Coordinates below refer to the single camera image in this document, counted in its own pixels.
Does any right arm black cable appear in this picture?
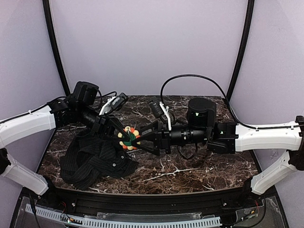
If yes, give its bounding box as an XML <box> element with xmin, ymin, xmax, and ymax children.
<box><xmin>160</xmin><ymin>74</ymin><xmax>304</xmax><ymax>131</ymax></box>

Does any left black frame post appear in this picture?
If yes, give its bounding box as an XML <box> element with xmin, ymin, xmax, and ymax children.
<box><xmin>42</xmin><ymin>0</ymin><xmax>71</xmax><ymax>96</ymax></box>

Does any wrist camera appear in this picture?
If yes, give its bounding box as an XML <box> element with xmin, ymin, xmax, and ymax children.
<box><xmin>99</xmin><ymin>93</ymin><xmax>129</xmax><ymax>116</ymax></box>
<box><xmin>148</xmin><ymin>97</ymin><xmax>172</xmax><ymax>131</ymax></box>

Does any flower brooch green orange yellow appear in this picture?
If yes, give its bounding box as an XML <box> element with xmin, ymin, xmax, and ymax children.
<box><xmin>117</xmin><ymin>126</ymin><xmax>140</xmax><ymax>151</ymax></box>

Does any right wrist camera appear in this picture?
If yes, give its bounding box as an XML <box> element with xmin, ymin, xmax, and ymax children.
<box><xmin>148</xmin><ymin>97</ymin><xmax>172</xmax><ymax>131</ymax></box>

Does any white slotted cable duct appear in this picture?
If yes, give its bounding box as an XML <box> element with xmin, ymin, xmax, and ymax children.
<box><xmin>36</xmin><ymin>207</ymin><xmax>222</xmax><ymax>228</ymax></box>

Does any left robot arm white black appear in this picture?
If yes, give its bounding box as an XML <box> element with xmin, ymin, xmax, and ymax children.
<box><xmin>0</xmin><ymin>81</ymin><xmax>130</xmax><ymax>196</ymax></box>

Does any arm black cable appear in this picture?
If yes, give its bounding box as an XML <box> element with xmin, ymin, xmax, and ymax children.
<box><xmin>23</xmin><ymin>91</ymin><xmax>119</xmax><ymax>114</ymax></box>
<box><xmin>160</xmin><ymin>74</ymin><xmax>304</xmax><ymax>131</ymax></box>

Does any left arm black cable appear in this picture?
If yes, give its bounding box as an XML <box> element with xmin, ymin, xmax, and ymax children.
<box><xmin>23</xmin><ymin>91</ymin><xmax>119</xmax><ymax>114</ymax></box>

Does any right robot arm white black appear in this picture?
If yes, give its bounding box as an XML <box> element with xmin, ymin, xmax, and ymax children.
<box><xmin>132</xmin><ymin>97</ymin><xmax>304</xmax><ymax>198</ymax></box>

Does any black pinstriped shirt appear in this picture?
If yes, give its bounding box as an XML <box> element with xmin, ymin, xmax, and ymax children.
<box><xmin>59</xmin><ymin>130</ymin><xmax>139</xmax><ymax>190</ymax></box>

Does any black frame post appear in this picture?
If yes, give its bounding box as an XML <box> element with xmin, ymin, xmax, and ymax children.
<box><xmin>42</xmin><ymin>0</ymin><xmax>71</xmax><ymax>96</ymax></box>
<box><xmin>226</xmin><ymin>0</ymin><xmax>255</xmax><ymax>101</ymax></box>

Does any right black frame post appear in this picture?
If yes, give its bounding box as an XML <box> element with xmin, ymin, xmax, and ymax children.
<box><xmin>226</xmin><ymin>0</ymin><xmax>255</xmax><ymax>101</ymax></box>

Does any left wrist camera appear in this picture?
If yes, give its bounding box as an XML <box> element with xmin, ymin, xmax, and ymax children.
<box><xmin>99</xmin><ymin>93</ymin><xmax>129</xmax><ymax>116</ymax></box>

